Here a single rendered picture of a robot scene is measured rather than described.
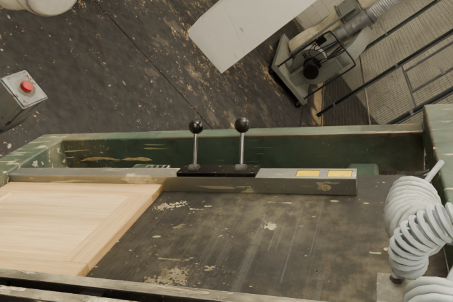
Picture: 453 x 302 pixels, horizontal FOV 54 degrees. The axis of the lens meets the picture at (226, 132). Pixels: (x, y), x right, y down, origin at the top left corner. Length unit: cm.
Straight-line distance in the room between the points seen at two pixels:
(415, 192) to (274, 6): 413
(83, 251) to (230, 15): 398
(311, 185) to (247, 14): 379
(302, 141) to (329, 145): 7
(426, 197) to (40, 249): 74
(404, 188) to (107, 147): 106
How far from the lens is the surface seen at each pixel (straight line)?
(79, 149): 154
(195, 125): 109
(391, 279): 60
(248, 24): 472
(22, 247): 105
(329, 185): 100
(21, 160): 147
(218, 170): 107
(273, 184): 102
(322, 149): 123
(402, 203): 56
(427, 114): 117
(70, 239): 101
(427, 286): 43
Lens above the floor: 200
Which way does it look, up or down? 28 degrees down
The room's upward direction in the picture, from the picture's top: 56 degrees clockwise
